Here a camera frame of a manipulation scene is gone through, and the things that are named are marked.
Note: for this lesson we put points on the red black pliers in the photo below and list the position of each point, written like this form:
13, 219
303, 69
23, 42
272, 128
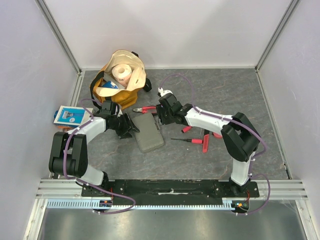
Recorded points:
146, 109

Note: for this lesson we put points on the white tape roll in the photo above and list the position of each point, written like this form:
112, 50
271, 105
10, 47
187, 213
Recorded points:
122, 73

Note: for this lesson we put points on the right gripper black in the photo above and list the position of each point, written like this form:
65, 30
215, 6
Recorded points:
161, 114

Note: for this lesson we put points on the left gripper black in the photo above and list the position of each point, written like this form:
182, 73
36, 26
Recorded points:
127, 125

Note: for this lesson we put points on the grey plastic tool case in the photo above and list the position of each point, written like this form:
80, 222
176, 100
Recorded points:
149, 137

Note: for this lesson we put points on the short red handled screwdriver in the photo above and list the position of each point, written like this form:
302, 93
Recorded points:
186, 129

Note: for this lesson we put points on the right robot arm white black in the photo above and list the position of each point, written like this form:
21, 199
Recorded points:
240, 137

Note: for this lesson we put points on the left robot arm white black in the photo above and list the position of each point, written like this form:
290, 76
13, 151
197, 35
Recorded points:
69, 151

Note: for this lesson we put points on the long red handled screwdriver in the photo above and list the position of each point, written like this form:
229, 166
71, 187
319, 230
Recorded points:
190, 140

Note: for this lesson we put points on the white slotted cable duct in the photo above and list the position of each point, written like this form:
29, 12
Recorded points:
99, 204

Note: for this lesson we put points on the blue white cardboard box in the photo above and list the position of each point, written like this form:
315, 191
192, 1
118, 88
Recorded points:
68, 116

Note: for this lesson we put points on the red black utility knife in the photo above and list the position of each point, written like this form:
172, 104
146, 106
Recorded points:
206, 137

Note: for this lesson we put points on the red tape measure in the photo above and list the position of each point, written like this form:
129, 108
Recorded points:
216, 135

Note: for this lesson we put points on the blue box inside bag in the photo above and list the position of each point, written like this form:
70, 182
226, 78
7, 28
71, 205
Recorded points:
111, 85

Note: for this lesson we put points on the yellow canvas tool bag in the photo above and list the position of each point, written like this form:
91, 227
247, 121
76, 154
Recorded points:
126, 96

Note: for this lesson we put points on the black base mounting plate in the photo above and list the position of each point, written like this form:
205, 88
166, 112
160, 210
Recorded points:
169, 191

